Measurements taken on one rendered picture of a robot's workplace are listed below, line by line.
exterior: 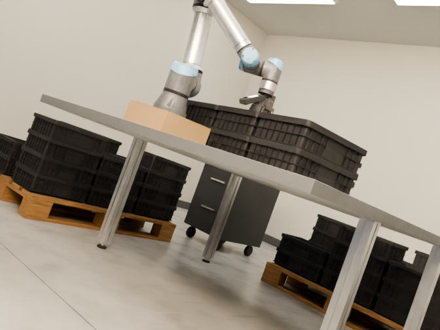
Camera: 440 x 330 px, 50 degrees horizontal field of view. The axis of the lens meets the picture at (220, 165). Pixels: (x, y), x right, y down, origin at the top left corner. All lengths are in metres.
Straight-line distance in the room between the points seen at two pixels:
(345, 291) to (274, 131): 0.66
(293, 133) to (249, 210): 2.36
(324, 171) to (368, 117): 3.98
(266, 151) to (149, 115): 0.50
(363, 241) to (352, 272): 0.12
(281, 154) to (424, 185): 3.69
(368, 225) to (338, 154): 0.32
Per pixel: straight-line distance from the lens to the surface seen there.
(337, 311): 1.84
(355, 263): 1.81
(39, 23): 5.05
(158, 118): 1.91
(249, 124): 2.03
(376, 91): 5.94
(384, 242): 3.21
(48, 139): 2.96
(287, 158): 1.81
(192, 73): 2.06
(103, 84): 5.43
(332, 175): 1.95
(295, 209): 5.98
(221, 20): 2.11
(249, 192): 4.05
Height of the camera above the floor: 0.63
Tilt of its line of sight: 1 degrees up
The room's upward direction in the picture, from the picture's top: 20 degrees clockwise
